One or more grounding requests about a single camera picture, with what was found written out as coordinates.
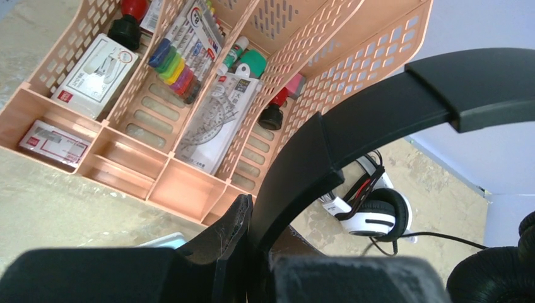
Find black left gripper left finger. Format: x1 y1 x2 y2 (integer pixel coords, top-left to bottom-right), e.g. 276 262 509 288
1 194 253 302

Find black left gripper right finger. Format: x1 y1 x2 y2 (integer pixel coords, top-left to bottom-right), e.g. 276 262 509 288
267 225 454 303

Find white and black headphones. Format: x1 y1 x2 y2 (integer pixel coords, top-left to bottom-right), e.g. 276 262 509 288
319 150 413 242

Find small black on-ear headphones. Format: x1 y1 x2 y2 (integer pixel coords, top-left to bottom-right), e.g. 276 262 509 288
247 48 534 302

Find light blue stapler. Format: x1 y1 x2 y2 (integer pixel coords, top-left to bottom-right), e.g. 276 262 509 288
138 232 187 249

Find clear plastic packaged item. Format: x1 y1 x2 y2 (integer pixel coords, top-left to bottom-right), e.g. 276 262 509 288
175 73 264 175

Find black cap right slot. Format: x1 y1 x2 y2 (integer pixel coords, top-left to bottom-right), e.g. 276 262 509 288
258 104 283 131

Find peach plastic file organizer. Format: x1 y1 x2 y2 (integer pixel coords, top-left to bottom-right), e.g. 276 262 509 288
1 1 432 226

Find red cap right slot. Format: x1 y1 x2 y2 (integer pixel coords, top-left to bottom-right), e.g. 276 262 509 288
269 87 289 109

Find pink item right slot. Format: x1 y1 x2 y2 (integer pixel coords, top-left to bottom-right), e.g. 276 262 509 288
285 73 306 100

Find small red white box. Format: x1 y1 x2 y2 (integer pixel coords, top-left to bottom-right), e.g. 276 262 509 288
18 120 90 169

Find white product box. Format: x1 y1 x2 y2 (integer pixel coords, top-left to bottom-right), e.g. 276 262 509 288
51 33 139 121

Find coloured marker set pack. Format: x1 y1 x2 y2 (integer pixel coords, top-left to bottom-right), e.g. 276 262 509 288
148 1 225 104

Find black bottle cap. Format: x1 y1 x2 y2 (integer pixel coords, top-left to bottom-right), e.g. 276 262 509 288
107 15 141 51

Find red bottle cap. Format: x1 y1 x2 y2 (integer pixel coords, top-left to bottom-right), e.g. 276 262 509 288
121 0 150 22

